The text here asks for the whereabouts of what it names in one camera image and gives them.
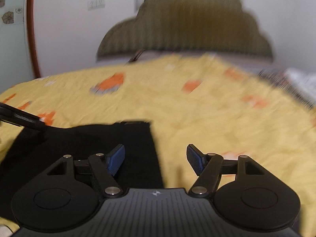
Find white wall socket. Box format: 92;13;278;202
87;0;105;11

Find black pants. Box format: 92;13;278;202
1;121;164;221

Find yellow carrot print quilt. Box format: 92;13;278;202
1;55;315;236

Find patterned clothes pile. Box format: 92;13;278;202
258;70;315;110

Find brown wooden door frame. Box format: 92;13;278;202
26;0;41;79

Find floral wardrobe door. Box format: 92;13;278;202
0;0;34;92

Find olive padded headboard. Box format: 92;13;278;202
96;0;273;58

